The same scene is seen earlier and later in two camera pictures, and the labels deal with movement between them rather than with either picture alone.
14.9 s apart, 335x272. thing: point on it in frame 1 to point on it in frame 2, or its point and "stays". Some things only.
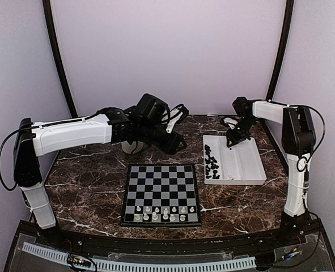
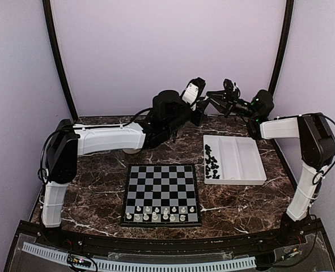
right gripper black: (235, 139) to (229, 103)
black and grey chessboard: (161, 195) stays
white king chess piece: (165, 217) stays
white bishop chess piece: (145, 217) stays
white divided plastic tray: (239, 164) stays
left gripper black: (170, 147) to (198, 120)
